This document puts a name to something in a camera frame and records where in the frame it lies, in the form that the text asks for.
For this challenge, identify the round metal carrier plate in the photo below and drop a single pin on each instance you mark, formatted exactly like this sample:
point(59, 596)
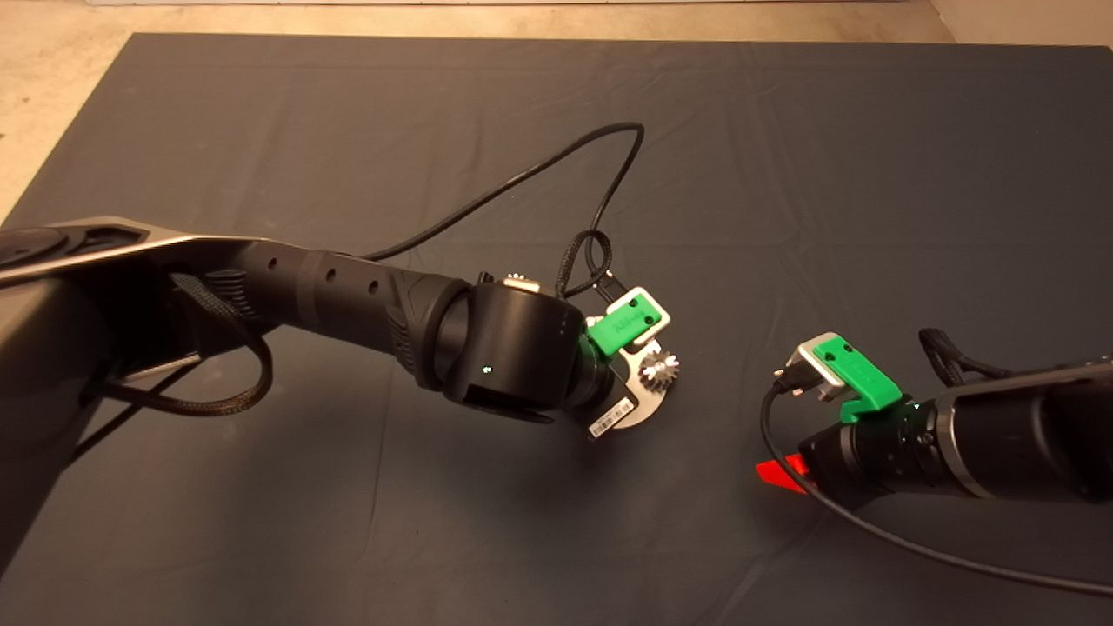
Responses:
point(648, 404)

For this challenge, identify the dark grey table cloth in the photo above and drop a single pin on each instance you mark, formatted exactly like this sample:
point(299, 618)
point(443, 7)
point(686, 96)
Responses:
point(556, 539)

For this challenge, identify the small steel planetary gear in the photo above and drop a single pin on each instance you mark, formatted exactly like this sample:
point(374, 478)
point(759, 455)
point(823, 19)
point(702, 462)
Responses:
point(658, 374)

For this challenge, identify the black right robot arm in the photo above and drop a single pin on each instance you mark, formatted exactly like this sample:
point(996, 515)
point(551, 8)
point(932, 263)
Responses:
point(1035, 435)

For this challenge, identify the silver camera box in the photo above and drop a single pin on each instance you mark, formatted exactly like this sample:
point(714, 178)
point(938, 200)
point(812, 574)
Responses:
point(817, 365)
point(663, 323)

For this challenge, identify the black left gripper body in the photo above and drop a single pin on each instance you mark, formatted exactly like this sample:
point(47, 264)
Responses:
point(609, 400)

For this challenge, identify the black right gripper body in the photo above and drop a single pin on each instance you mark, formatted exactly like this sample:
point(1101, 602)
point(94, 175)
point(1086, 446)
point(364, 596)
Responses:
point(878, 456)

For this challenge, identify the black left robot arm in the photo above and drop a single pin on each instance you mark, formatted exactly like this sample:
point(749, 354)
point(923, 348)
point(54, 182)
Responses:
point(348, 296)

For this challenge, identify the green left camera mount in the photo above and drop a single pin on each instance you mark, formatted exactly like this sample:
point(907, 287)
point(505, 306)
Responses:
point(622, 326)

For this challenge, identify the silver left camera box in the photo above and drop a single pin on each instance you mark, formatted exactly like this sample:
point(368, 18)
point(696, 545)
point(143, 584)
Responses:
point(663, 323)

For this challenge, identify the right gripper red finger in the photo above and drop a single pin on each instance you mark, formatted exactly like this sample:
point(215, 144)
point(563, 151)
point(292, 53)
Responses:
point(778, 474)

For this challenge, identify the silver right camera box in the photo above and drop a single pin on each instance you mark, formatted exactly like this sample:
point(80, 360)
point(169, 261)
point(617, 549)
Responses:
point(817, 365)

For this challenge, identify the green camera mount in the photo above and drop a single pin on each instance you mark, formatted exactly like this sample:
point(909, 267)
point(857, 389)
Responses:
point(861, 378)
point(622, 326)

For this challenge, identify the green right camera mount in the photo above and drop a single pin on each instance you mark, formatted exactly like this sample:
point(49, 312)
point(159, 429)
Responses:
point(861, 378)

